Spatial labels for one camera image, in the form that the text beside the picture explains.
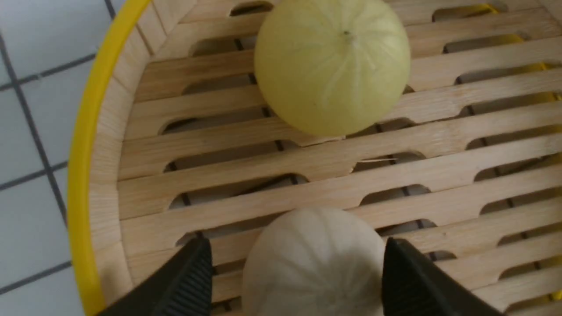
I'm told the yellow steamed bun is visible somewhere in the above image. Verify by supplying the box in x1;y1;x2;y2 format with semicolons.
254;0;411;137

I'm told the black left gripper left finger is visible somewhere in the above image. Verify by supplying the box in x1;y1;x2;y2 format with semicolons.
99;238;213;316

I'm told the white steamed bun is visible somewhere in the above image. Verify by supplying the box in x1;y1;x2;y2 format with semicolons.
241;208;385;316

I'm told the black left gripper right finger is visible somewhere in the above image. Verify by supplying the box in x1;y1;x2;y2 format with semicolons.
381;237;502;316

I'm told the yellow-rimmed bamboo steamer basket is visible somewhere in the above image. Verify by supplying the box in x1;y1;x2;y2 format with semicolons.
68;0;561;316

